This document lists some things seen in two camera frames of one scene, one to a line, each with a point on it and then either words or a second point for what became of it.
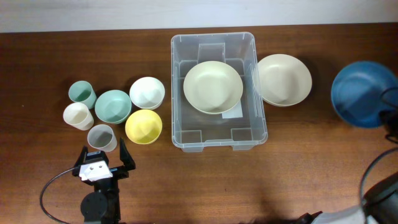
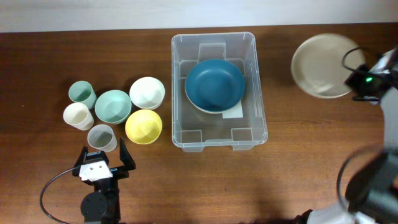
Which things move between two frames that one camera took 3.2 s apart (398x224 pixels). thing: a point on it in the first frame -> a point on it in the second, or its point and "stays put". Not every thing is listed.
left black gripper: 122,172 stays put
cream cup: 77,115 stays put
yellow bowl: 143,127 stays put
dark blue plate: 361,90 -> 215,85
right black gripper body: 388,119 -> 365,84
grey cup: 102,137 stays put
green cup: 81,91 stays put
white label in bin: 234,112 stays put
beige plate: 285,79 -> 321,65
